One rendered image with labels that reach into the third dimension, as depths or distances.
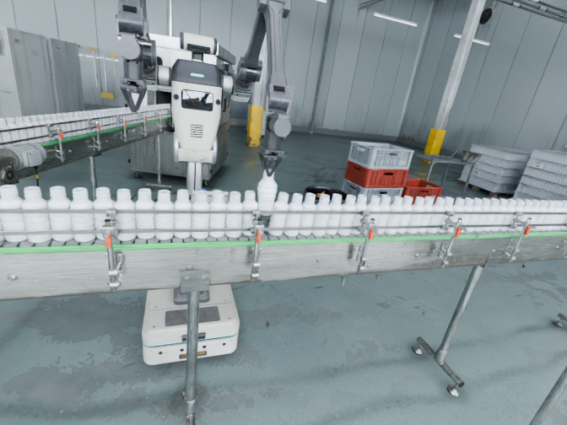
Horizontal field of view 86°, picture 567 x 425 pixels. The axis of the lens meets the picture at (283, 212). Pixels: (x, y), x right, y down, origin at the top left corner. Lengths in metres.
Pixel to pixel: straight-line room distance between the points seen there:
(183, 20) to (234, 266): 12.31
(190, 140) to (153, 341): 1.06
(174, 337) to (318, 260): 0.96
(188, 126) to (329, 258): 0.91
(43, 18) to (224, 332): 12.67
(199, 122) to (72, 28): 11.98
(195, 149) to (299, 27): 12.59
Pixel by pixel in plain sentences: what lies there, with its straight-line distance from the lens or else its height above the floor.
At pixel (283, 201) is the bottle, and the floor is 1.14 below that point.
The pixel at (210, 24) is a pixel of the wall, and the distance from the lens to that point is 13.20.
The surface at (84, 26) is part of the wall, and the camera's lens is 13.37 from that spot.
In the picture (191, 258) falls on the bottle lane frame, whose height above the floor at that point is 0.94.
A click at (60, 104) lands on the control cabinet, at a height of 0.73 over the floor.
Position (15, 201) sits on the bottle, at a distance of 1.15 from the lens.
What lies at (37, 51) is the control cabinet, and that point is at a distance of 7.19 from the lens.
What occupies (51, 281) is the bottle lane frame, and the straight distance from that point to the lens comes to 1.19.
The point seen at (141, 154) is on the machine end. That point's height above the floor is 0.38.
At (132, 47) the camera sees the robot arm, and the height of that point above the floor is 1.57.
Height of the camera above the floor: 1.51
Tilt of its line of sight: 21 degrees down
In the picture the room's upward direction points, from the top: 8 degrees clockwise
